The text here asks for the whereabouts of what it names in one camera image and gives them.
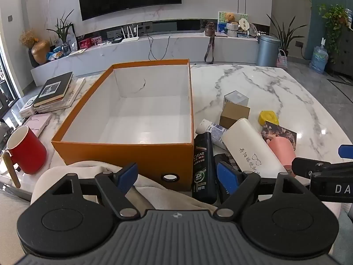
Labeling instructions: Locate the round white hand fan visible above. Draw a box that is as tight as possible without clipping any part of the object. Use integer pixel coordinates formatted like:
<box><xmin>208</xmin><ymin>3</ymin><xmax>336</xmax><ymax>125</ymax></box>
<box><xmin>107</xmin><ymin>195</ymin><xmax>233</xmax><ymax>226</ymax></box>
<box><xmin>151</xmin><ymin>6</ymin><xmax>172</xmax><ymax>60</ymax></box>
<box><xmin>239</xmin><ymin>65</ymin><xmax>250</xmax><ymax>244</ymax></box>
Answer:
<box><xmin>238</xmin><ymin>18</ymin><xmax>250</xmax><ymax>35</ymax></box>

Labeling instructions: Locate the black shampoo bottle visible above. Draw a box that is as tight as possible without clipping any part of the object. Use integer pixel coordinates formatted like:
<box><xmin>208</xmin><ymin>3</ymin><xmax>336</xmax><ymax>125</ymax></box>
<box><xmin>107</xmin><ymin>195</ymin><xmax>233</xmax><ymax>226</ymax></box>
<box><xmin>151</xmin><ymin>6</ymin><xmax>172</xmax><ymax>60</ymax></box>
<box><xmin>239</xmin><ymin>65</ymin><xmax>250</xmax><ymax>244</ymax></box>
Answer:
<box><xmin>192</xmin><ymin>132</ymin><xmax>218</xmax><ymax>205</ymax></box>

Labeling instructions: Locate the black cable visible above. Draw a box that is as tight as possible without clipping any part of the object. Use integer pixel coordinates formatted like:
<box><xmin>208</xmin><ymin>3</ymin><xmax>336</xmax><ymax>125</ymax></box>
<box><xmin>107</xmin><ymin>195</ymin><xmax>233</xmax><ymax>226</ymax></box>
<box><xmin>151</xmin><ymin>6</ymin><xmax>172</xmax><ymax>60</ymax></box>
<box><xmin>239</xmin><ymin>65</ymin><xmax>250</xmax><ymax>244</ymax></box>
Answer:
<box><xmin>157</xmin><ymin>34</ymin><xmax>170</xmax><ymax>61</ymax></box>
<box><xmin>145</xmin><ymin>32</ymin><xmax>155</xmax><ymax>61</ymax></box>

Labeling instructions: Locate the red mug with wooden handle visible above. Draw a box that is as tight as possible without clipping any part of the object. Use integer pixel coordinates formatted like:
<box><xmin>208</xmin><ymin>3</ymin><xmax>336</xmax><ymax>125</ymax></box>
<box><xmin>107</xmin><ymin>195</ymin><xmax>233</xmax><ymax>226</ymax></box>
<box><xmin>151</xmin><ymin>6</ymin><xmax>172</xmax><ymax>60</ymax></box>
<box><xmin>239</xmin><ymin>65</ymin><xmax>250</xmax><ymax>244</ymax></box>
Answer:
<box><xmin>3</xmin><ymin>125</ymin><xmax>47</xmax><ymax>189</ymax></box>

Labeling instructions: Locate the clear plastic box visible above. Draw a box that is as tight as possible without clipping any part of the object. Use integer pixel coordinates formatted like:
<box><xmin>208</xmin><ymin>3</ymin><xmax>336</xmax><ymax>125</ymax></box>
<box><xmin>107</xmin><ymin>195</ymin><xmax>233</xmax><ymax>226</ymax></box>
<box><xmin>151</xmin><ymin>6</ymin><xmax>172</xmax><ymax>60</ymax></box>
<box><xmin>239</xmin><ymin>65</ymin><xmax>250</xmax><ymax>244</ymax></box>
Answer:
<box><xmin>223</xmin><ymin>90</ymin><xmax>250</xmax><ymax>108</ymax></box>

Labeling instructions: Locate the pink bottle with orange cap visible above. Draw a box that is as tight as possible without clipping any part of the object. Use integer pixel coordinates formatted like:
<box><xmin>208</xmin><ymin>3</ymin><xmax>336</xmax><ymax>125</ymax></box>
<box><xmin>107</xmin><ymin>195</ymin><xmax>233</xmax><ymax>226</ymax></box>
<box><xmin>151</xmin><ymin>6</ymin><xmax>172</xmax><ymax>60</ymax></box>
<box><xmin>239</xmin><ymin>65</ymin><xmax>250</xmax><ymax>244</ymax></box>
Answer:
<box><xmin>268</xmin><ymin>136</ymin><xmax>297</xmax><ymax>172</ymax></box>

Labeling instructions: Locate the dark cabinet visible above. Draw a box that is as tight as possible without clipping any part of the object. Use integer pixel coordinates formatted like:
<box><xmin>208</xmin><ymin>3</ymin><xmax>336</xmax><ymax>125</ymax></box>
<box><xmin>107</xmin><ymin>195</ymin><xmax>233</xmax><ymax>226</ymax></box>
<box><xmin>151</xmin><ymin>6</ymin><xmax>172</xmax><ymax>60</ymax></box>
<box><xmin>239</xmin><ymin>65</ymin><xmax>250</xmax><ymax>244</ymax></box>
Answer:
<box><xmin>328</xmin><ymin>23</ymin><xmax>353</xmax><ymax>78</ymax></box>

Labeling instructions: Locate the pink woven basket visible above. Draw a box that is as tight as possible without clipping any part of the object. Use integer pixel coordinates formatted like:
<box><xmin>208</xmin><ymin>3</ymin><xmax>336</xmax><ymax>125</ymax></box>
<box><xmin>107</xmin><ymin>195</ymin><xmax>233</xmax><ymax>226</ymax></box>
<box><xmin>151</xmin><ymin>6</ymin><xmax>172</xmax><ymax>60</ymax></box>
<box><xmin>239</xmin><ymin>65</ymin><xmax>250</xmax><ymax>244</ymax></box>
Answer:
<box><xmin>276</xmin><ymin>50</ymin><xmax>288</xmax><ymax>69</ymax></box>

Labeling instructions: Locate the small white box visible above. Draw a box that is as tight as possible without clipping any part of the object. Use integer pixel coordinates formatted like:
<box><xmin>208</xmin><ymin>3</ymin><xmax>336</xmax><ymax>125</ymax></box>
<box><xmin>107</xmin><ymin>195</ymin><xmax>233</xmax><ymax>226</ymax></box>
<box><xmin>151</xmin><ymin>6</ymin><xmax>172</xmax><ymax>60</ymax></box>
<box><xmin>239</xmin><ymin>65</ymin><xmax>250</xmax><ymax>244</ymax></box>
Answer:
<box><xmin>19</xmin><ymin>95</ymin><xmax>38</xmax><ymax>116</ymax></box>

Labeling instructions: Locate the green plant in glass vase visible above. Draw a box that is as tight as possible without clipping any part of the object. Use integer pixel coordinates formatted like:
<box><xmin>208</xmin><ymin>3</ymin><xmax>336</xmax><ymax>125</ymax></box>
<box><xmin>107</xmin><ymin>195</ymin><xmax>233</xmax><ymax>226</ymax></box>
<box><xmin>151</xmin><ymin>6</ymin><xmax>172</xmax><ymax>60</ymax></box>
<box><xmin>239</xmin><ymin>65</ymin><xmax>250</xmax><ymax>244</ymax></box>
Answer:
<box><xmin>47</xmin><ymin>9</ymin><xmax>75</xmax><ymax>55</ymax></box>

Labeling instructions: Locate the blue snack packet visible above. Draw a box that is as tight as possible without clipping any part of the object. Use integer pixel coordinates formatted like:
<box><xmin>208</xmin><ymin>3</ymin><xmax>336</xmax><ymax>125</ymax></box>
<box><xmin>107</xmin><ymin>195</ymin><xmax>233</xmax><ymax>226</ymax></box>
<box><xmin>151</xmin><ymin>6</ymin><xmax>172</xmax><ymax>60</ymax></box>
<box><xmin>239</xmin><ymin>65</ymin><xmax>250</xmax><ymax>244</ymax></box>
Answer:
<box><xmin>46</xmin><ymin>45</ymin><xmax>65</xmax><ymax>61</ymax></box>

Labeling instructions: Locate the long-leaf potted plant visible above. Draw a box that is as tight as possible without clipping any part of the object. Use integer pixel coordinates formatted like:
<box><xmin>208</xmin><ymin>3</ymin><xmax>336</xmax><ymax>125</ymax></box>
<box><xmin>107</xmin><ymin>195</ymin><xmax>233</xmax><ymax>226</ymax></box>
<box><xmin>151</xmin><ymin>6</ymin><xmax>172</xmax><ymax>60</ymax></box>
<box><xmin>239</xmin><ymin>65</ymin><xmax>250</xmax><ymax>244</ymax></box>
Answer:
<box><xmin>266</xmin><ymin>14</ymin><xmax>304</xmax><ymax>58</ymax></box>

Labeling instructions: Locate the orange cardboard box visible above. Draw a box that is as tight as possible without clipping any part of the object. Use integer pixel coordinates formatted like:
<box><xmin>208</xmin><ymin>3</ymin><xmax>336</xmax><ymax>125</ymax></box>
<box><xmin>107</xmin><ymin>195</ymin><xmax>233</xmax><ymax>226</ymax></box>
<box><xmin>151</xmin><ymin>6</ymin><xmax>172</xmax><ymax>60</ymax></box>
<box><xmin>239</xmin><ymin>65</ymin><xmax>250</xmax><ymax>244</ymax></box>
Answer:
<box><xmin>51</xmin><ymin>59</ymin><xmax>195</xmax><ymax>191</ymax></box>

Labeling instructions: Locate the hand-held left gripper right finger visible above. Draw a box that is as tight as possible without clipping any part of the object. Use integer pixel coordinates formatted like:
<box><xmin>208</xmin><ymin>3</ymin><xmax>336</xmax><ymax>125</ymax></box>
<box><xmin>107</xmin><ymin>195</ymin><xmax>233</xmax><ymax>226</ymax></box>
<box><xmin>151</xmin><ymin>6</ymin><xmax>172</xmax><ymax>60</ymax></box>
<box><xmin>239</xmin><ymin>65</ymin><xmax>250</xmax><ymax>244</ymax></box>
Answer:
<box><xmin>214</xmin><ymin>161</ymin><xmax>311</xmax><ymax>218</ymax></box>

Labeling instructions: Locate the printed card box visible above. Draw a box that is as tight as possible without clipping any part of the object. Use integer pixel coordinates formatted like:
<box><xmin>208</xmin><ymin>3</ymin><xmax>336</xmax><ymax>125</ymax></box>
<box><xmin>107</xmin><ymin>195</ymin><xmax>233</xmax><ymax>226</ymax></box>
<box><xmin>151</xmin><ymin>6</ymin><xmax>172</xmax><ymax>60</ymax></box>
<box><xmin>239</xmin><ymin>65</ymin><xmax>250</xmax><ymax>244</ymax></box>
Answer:
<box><xmin>261</xmin><ymin>121</ymin><xmax>297</xmax><ymax>151</ymax></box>

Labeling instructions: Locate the flat pink box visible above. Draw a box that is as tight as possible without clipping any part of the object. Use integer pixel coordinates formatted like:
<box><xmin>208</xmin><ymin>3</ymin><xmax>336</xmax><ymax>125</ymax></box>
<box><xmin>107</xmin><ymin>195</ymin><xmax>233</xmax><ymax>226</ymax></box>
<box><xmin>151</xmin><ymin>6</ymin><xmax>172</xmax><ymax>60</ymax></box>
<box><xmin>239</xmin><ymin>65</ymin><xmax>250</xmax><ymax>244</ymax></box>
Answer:
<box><xmin>23</xmin><ymin>113</ymin><xmax>53</xmax><ymax>139</ymax></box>

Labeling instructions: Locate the white printed tube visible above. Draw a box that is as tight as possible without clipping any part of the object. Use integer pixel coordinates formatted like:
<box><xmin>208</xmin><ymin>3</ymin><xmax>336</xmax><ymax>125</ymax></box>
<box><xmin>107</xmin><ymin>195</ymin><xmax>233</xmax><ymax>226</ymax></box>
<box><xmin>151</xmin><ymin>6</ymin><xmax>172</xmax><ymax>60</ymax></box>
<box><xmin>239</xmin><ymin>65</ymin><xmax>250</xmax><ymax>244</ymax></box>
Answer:
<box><xmin>195</xmin><ymin>119</ymin><xmax>229</xmax><ymax>150</ymax></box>

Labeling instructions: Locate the white marble TV cabinet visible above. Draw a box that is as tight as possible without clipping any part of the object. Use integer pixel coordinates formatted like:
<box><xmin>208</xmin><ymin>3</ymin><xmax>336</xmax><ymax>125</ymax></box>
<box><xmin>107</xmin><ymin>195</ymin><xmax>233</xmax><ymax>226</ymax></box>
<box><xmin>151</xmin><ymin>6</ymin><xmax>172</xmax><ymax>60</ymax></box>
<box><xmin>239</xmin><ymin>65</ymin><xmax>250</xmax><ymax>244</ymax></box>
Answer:
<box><xmin>30</xmin><ymin>32</ymin><xmax>276</xmax><ymax>83</ymax></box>

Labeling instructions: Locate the pale book stack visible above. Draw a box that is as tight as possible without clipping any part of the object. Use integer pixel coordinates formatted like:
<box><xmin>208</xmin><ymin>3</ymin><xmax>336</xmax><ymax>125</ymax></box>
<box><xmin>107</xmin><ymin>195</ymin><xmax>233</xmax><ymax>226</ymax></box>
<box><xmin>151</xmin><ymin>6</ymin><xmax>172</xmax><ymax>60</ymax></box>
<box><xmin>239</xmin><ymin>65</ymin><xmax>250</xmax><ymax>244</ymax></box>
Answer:
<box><xmin>34</xmin><ymin>77</ymin><xmax>86</xmax><ymax>114</ymax></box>

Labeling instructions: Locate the brown pouch with strap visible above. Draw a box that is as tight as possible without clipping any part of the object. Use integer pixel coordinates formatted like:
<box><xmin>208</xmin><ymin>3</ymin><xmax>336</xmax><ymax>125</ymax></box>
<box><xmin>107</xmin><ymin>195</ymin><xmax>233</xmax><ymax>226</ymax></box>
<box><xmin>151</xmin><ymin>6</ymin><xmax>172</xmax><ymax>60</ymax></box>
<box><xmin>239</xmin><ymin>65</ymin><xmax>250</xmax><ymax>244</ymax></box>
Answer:
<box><xmin>204</xmin><ymin>21</ymin><xmax>216</xmax><ymax>63</ymax></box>

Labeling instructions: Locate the brown cardboard box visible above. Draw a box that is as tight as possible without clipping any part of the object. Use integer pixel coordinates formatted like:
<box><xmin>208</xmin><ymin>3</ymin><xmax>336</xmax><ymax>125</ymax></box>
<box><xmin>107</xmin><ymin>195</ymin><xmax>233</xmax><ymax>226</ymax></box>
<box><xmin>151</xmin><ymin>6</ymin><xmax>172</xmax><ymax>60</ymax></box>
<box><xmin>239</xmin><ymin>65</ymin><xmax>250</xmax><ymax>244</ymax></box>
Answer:
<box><xmin>219</xmin><ymin>101</ymin><xmax>251</xmax><ymax>130</ymax></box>

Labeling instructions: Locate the black window frame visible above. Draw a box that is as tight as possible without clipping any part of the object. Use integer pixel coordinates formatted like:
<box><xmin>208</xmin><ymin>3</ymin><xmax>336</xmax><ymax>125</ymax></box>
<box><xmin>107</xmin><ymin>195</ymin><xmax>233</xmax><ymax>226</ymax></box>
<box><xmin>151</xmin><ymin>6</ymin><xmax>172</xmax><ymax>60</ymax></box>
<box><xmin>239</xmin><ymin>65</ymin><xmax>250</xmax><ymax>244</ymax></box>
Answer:
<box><xmin>0</xmin><ymin>48</ymin><xmax>20</xmax><ymax>118</ymax></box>

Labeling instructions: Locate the white glasses case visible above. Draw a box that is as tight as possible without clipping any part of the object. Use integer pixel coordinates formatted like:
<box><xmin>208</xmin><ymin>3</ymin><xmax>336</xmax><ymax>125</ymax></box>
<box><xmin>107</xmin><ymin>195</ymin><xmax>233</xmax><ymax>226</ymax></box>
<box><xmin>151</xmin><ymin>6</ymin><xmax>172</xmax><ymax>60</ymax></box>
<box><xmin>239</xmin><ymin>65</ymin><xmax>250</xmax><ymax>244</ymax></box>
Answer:
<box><xmin>221</xmin><ymin>118</ymin><xmax>289</xmax><ymax>182</ymax></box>

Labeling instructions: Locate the blue water jug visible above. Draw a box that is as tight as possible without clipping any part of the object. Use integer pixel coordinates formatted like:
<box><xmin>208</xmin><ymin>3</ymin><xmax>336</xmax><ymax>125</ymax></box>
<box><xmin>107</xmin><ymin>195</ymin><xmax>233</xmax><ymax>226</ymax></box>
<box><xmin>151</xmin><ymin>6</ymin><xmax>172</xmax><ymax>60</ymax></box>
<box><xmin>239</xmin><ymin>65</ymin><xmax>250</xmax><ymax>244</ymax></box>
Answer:
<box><xmin>309</xmin><ymin>37</ymin><xmax>329</xmax><ymax>74</ymax></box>

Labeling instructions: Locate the dried flower bunch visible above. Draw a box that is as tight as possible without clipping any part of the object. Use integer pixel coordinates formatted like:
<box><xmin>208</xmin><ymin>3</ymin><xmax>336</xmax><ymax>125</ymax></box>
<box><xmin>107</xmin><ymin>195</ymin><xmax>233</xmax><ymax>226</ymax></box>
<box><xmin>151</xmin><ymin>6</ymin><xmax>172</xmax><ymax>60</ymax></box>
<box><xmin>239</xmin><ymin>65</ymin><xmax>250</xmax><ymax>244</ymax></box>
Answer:
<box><xmin>19</xmin><ymin>30</ymin><xmax>39</xmax><ymax>49</ymax></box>

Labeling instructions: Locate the green picture card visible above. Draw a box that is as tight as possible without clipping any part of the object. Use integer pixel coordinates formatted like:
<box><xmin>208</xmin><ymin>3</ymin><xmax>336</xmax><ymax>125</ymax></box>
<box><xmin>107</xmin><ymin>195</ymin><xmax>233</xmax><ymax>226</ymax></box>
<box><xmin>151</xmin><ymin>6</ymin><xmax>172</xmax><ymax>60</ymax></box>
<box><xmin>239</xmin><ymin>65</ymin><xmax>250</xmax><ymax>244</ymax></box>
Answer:
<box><xmin>217</xmin><ymin>11</ymin><xmax>249</xmax><ymax>34</ymax></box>

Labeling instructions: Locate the grey trash can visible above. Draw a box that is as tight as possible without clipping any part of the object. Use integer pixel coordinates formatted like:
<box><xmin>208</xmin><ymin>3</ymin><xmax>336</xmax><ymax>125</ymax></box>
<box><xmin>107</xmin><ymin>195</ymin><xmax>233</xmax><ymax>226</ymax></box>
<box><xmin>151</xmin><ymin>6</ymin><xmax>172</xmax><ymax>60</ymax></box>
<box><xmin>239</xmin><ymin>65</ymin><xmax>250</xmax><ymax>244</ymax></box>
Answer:
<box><xmin>256</xmin><ymin>34</ymin><xmax>281</xmax><ymax>67</ymax></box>

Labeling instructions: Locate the gold vase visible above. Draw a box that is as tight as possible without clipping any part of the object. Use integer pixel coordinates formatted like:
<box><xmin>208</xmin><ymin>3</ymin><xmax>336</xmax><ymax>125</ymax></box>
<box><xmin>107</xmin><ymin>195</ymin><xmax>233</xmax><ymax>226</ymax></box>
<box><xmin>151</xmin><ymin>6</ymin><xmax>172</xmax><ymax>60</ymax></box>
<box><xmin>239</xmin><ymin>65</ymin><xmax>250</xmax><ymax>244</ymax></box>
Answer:
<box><xmin>31</xmin><ymin>40</ymin><xmax>52</xmax><ymax>65</ymax></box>

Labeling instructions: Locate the hanging ivy plant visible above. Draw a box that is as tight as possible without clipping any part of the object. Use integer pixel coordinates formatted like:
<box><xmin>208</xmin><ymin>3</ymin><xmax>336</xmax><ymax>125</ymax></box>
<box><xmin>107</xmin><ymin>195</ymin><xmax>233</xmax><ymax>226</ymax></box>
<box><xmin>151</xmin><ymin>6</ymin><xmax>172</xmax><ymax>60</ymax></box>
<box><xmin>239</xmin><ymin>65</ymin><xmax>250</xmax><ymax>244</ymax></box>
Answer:
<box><xmin>317</xmin><ymin>4</ymin><xmax>351</xmax><ymax>62</ymax></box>

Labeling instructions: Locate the white router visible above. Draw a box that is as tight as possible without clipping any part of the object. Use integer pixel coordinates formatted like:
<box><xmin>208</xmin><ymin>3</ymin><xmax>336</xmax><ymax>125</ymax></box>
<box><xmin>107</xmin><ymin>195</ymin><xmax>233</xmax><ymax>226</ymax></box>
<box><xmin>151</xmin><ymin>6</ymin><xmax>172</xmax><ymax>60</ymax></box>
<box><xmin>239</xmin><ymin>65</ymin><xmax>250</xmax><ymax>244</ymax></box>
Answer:
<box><xmin>120</xmin><ymin>25</ymin><xmax>140</xmax><ymax>44</ymax></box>

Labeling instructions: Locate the yellow tape measure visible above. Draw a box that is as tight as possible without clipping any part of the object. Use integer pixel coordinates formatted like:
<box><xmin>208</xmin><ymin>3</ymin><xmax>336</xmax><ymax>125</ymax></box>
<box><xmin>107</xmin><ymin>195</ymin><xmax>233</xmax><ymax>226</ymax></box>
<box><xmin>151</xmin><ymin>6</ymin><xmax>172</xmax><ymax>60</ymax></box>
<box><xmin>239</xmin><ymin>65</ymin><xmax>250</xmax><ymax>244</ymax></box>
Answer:
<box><xmin>258</xmin><ymin>110</ymin><xmax>280</xmax><ymax>125</ymax></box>

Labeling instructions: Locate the beige cloth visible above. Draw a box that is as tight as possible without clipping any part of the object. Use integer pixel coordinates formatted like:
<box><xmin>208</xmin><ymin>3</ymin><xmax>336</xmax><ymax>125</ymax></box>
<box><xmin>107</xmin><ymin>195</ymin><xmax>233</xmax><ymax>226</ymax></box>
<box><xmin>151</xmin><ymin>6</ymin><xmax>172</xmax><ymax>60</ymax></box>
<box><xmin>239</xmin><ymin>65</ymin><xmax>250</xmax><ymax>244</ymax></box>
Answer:
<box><xmin>30</xmin><ymin>160</ymin><xmax>219</xmax><ymax>213</ymax></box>

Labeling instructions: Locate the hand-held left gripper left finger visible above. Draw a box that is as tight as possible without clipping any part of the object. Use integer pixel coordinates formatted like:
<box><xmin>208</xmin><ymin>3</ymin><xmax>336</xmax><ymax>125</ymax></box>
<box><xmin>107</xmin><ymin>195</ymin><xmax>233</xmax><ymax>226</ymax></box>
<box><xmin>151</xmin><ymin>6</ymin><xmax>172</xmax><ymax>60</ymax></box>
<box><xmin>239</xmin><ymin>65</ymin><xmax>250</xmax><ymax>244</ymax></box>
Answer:
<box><xmin>45</xmin><ymin>163</ymin><xmax>141</xmax><ymax>218</ymax></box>

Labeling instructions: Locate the black book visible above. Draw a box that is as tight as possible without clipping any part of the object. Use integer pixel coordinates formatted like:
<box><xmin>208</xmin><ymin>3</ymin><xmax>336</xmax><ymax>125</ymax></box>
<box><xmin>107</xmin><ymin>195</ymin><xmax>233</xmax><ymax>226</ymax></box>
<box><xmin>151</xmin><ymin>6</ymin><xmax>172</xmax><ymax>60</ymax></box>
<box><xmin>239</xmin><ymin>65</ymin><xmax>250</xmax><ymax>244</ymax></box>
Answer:
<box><xmin>33</xmin><ymin>72</ymin><xmax>73</xmax><ymax>107</ymax></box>

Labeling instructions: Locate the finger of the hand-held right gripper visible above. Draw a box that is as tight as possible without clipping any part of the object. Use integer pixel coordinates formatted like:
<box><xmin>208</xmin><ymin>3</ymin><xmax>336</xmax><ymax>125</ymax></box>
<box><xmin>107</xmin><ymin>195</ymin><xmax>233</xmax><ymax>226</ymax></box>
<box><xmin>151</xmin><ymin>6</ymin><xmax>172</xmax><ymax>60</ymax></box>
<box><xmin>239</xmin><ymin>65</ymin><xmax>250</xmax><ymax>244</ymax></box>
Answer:
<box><xmin>338</xmin><ymin>144</ymin><xmax>353</xmax><ymax>161</ymax></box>
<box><xmin>292</xmin><ymin>157</ymin><xmax>340</xmax><ymax>180</ymax></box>

